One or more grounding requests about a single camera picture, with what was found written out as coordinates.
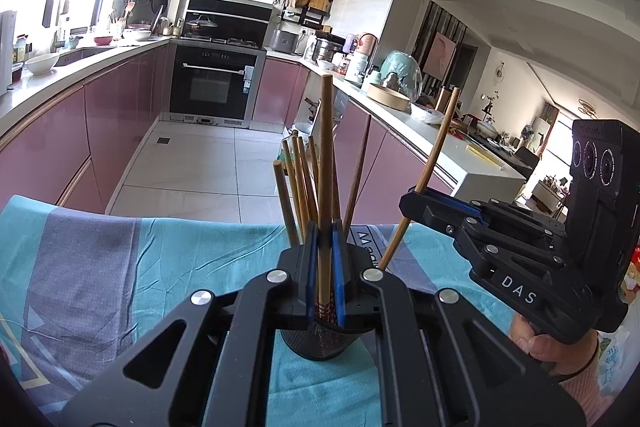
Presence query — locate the pink lower cabinet run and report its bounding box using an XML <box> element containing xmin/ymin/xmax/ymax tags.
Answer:
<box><xmin>0</xmin><ymin>44</ymin><xmax>173</xmax><ymax>215</ymax></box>

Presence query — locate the teal and grey printed cloth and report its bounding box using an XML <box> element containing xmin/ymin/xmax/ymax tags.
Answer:
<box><xmin>0</xmin><ymin>194</ymin><xmax>516</xmax><ymax>427</ymax></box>

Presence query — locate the black mesh utensil holder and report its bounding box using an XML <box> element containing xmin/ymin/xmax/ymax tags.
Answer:
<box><xmin>279</xmin><ymin>324</ymin><xmax>370</xmax><ymax>362</ymax></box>

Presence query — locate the person's right hand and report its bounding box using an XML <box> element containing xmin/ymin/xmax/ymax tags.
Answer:
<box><xmin>510</xmin><ymin>313</ymin><xmax>599</xmax><ymax>368</ymax></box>

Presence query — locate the round bamboo steamer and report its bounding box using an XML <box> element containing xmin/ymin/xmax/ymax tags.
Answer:
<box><xmin>366</xmin><ymin>83</ymin><xmax>413</xmax><ymax>110</ymax></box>

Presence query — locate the white lidded pot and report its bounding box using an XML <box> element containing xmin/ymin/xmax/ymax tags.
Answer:
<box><xmin>472</xmin><ymin>119</ymin><xmax>501</xmax><ymax>140</ymax></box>

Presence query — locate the framed wall picture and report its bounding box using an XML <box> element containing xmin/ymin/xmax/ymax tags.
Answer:
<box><xmin>430</xmin><ymin>32</ymin><xmax>458</xmax><ymax>80</ymax></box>

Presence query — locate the pot with glass lid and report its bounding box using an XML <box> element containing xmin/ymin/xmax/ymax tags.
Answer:
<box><xmin>185</xmin><ymin>14</ymin><xmax>220</xmax><ymax>38</ymax></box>

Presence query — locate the black wrist band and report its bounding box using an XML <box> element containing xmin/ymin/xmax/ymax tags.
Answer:
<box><xmin>547</xmin><ymin>332</ymin><xmax>601</xmax><ymax>380</ymax></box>

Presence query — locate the steel stock pot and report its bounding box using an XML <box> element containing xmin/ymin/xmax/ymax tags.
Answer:
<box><xmin>312</xmin><ymin>38</ymin><xmax>346</xmax><ymax>64</ymax></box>

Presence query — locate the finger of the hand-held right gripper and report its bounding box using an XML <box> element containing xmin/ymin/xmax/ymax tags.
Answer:
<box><xmin>423</xmin><ymin>206</ymin><xmax>567</xmax><ymax>269</ymax></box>
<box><xmin>399</xmin><ymin>188</ymin><xmax>567</xmax><ymax>239</ymax></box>

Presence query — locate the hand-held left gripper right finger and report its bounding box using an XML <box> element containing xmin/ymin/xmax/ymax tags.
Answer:
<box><xmin>330</xmin><ymin>219</ymin><xmax>588</xmax><ymax>427</ymax></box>

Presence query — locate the black built-in oven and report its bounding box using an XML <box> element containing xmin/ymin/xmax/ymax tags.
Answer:
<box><xmin>169</xmin><ymin>43</ymin><xmax>267</xmax><ymax>128</ymax></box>

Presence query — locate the white bowl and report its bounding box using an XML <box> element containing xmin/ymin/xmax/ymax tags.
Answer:
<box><xmin>24</xmin><ymin>53</ymin><xmax>60</xmax><ymax>75</ymax></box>

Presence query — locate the wooden chopstick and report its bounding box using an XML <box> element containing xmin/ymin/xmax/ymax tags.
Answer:
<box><xmin>281</xmin><ymin>138</ymin><xmax>307</xmax><ymax>240</ymax></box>
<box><xmin>377</xmin><ymin>87</ymin><xmax>461</xmax><ymax>272</ymax></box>
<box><xmin>316</xmin><ymin>75</ymin><xmax>335</xmax><ymax>323</ymax></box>
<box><xmin>291</xmin><ymin>133</ymin><xmax>317</xmax><ymax>228</ymax></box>
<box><xmin>272</xmin><ymin>159</ymin><xmax>300</xmax><ymax>247</ymax></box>
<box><xmin>306</xmin><ymin>136</ymin><xmax>321</xmax><ymax>208</ymax></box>

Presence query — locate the bunch of wooden chopsticks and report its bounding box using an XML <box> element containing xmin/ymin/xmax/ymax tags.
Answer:
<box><xmin>250</xmin><ymin>57</ymin><xmax>453</xmax><ymax>228</ymax></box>

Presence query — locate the yellow cloth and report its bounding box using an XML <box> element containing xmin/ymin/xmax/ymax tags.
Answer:
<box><xmin>465</xmin><ymin>144</ymin><xmax>503</xmax><ymax>168</ymax></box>

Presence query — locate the silver rice cooker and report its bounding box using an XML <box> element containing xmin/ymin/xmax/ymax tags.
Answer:
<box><xmin>270</xmin><ymin>28</ymin><xmax>301</xmax><ymax>54</ymax></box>

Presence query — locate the black range hood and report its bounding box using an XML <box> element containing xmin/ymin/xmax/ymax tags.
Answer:
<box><xmin>184</xmin><ymin>0</ymin><xmax>275</xmax><ymax>45</ymax></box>

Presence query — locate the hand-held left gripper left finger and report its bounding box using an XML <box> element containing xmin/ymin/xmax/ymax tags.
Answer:
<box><xmin>57</xmin><ymin>221</ymin><xmax>321</xmax><ymax>427</ymax></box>

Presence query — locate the white plastic bag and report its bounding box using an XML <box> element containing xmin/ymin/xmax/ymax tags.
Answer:
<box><xmin>597</xmin><ymin>322</ymin><xmax>633</xmax><ymax>400</ymax></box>

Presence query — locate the person's right forearm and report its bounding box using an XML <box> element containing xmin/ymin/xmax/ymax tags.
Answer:
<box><xmin>550</xmin><ymin>349</ymin><xmax>621</xmax><ymax>427</ymax></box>

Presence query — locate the dark brown chopstick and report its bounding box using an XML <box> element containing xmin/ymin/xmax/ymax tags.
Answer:
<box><xmin>342</xmin><ymin>142</ymin><xmax>372</xmax><ymax>228</ymax></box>

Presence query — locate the black wall rack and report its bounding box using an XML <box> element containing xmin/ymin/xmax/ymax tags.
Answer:
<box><xmin>277</xmin><ymin>0</ymin><xmax>335</xmax><ymax>28</ymax></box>

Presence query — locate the pink kettle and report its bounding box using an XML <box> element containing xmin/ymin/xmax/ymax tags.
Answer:
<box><xmin>356</xmin><ymin>32</ymin><xmax>378</xmax><ymax>58</ymax></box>

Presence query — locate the green countertop appliance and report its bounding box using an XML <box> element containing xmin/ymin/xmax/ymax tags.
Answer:
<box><xmin>380</xmin><ymin>49</ymin><xmax>423</xmax><ymax>102</ymax></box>

